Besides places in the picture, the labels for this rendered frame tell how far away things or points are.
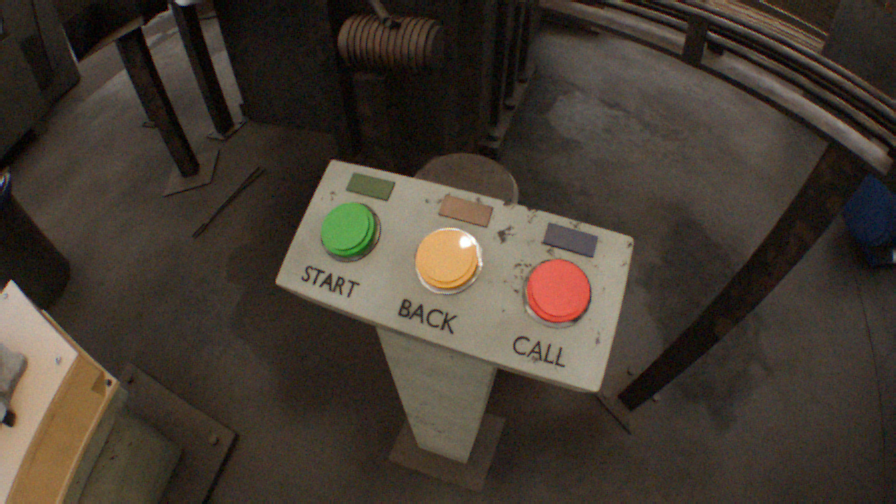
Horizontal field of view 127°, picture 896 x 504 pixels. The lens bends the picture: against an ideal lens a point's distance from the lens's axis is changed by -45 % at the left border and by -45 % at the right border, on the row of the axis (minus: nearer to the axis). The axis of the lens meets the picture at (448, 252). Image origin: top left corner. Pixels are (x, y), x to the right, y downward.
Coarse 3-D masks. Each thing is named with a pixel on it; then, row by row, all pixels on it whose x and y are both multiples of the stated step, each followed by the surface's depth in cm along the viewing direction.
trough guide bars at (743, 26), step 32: (608, 0) 38; (640, 0) 35; (672, 0) 32; (704, 32) 31; (736, 32) 28; (768, 32) 29; (768, 64) 27; (800, 64) 24; (832, 64) 24; (832, 96) 22; (864, 96) 19; (864, 128) 21
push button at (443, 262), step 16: (432, 240) 26; (448, 240) 26; (464, 240) 26; (432, 256) 26; (448, 256) 26; (464, 256) 26; (432, 272) 26; (448, 272) 26; (464, 272) 25; (448, 288) 26
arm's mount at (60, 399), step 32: (0, 320) 36; (32, 320) 38; (32, 352) 35; (64, 352) 36; (32, 384) 32; (64, 384) 34; (96, 384) 40; (32, 416) 29; (64, 416) 34; (96, 416) 39; (0, 448) 25; (32, 448) 27; (64, 448) 33; (0, 480) 22; (32, 480) 26; (64, 480) 32
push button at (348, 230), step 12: (348, 204) 28; (360, 204) 28; (336, 216) 28; (348, 216) 28; (360, 216) 28; (372, 216) 28; (324, 228) 28; (336, 228) 28; (348, 228) 27; (360, 228) 27; (372, 228) 28; (324, 240) 28; (336, 240) 27; (348, 240) 27; (360, 240) 27; (372, 240) 28; (336, 252) 27; (348, 252) 27; (360, 252) 28
